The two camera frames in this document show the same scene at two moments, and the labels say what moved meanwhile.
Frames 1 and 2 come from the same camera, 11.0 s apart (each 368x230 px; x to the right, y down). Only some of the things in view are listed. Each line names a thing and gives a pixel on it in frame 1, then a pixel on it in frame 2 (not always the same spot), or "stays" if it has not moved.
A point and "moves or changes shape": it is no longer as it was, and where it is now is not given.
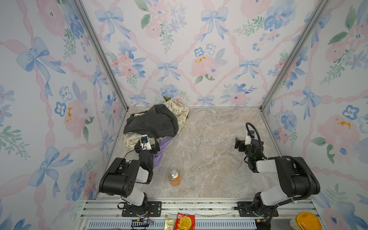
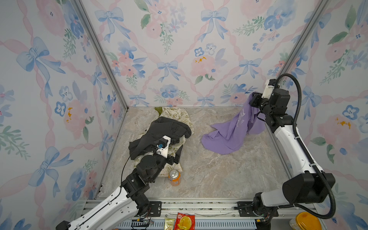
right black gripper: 242,144 -> 255,98
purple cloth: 164,142 moves or changes shape
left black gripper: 155,148 -> 175,159
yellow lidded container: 305,221 stays
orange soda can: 174,177 stays
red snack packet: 185,222 stays
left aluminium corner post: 104,51 stays
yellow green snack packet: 168,224 stays
